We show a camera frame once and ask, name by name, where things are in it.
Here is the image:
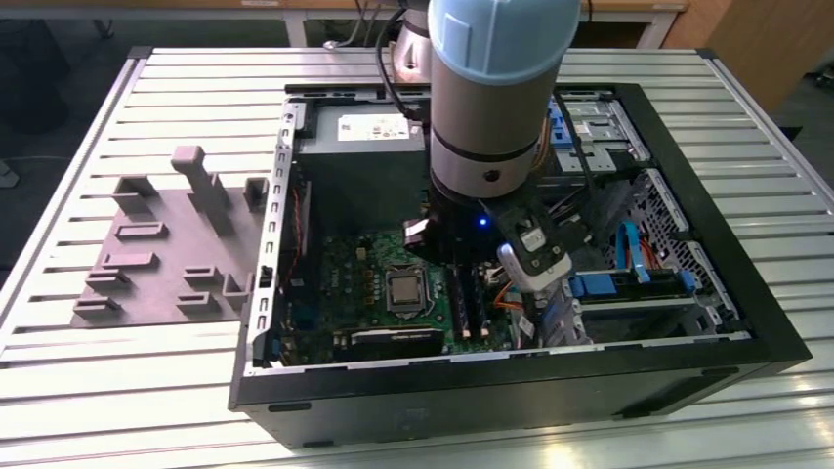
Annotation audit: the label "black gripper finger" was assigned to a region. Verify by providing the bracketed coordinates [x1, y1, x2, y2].
[402, 218, 451, 265]

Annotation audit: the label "dark RAM stick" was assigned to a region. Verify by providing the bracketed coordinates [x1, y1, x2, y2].
[452, 266, 475, 342]

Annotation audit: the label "metal socket cover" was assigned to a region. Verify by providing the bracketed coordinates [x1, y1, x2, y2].
[382, 264, 431, 318]

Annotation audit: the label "silver CPU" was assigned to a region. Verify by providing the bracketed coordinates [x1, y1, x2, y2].
[390, 278, 424, 305]

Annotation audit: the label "green motherboard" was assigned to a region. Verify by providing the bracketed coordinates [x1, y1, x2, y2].
[279, 227, 516, 365]

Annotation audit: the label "grey power supply unit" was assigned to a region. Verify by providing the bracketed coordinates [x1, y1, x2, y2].
[296, 105, 431, 234]

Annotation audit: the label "black graphics card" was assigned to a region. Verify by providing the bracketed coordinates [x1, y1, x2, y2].
[331, 326, 446, 363]

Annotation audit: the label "hard disk in blue carrier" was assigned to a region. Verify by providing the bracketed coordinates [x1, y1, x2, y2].
[567, 271, 696, 304]

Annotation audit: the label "blue plastic drive latch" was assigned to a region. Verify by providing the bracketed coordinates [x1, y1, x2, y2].
[546, 97, 576, 149]

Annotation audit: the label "metal drive cage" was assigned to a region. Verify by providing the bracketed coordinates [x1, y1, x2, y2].
[543, 92, 650, 206]

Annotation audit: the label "black open PC case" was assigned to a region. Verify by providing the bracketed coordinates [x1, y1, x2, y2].
[225, 81, 813, 448]

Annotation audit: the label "grey purple parts rack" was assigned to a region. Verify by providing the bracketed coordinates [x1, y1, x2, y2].
[68, 145, 272, 333]

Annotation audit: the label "wooden desk white legs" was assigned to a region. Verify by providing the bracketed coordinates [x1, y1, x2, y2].
[220, 0, 692, 50]

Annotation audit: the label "wooden cabinet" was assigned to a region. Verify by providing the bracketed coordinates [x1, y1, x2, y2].
[660, 0, 834, 116]

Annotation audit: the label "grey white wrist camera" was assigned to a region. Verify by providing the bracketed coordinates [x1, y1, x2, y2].
[495, 222, 575, 293]

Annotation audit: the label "red wire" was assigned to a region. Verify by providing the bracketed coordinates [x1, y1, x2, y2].
[291, 188, 308, 260]

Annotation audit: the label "brown braided cable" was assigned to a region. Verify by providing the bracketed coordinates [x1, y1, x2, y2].
[530, 114, 554, 175]

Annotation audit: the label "black camera cable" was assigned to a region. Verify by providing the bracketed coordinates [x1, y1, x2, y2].
[552, 92, 595, 199]
[374, 7, 422, 121]

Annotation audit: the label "blue flat data cable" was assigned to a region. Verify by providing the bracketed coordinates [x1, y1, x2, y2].
[614, 220, 654, 285]

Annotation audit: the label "black cable bundle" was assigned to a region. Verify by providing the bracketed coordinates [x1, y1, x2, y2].
[539, 168, 646, 219]

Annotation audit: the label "grey cable silver plug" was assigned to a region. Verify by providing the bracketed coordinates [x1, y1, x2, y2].
[323, 0, 386, 50]

